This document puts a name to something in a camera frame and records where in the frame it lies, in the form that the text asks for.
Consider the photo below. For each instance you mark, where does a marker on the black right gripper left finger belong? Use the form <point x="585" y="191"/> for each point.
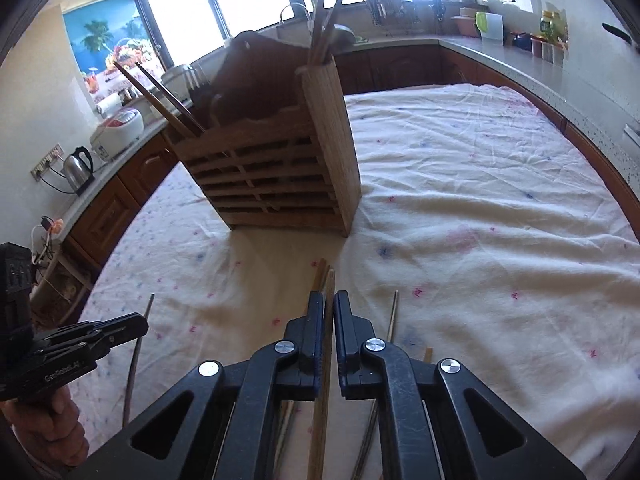
<point x="287" y="370"/>

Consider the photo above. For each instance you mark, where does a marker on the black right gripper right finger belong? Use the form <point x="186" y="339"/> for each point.
<point x="371" y="368"/>

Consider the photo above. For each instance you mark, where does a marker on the person's left hand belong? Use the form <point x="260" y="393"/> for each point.
<point x="54" y="435"/>

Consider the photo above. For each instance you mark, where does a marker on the lower wooden cabinets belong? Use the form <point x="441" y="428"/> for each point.
<point x="89" y="237"/>

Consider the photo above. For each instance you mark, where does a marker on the white dotted tablecloth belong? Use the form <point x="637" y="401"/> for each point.
<point x="481" y="233"/>

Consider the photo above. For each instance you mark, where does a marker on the wooden utensil holder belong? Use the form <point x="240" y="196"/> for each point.
<point x="278" y="149"/>

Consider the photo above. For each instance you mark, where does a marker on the stainless electric kettle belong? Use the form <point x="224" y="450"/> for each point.
<point x="78" y="170"/>

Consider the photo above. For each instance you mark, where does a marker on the white red rice cooker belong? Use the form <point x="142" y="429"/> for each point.
<point x="117" y="133"/>

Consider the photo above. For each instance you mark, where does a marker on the dark chopstick in holder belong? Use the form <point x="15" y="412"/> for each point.
<point x="152" y="100"/>
<point x="171" y="98"/>

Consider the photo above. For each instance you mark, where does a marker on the metal fork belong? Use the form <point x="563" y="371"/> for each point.
<point x="196" y="82"/>

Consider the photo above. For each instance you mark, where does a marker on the white pot cooker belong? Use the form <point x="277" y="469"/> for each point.
<point x="176" y="80"/>

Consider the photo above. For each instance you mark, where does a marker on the wooden chopstick in holder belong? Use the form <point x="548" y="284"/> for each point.
<point x="329" y="21"/>
<point x="319" y="15"/>

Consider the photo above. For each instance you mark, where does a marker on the tropical fruit poster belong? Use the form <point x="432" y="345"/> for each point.
<point x="106" y="35"/>

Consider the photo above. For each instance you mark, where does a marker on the curved sink faucet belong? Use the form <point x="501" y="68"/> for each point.
<point x="299" y="13"/>

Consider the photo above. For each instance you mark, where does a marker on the dish drying rack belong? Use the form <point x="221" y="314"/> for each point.
<point x="393" y="13"/>

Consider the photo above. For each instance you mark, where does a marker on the green white pitcher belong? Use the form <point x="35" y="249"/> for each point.
<point x="490" y="26"/>

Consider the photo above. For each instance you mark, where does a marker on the black wok pan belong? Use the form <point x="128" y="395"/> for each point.
<point x="617" y="32"/>

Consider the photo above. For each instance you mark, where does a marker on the wall power socket strip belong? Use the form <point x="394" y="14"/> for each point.
<point x="54" y="155"/>

